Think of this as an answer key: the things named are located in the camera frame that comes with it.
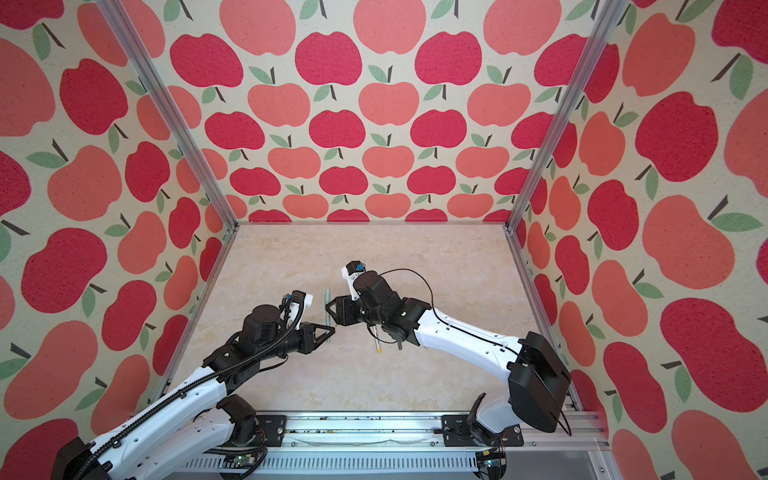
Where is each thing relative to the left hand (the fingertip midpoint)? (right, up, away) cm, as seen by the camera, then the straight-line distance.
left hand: (337, 334), depth 75 cm
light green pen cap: (-1, +11, -6) cm, 12 cm away
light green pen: (-2, +5, -4) cm, 7 cm away
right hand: (0, +8, +1) cm, 8 cm away
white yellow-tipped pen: (+10, -9, +14) cm, 19 cm away
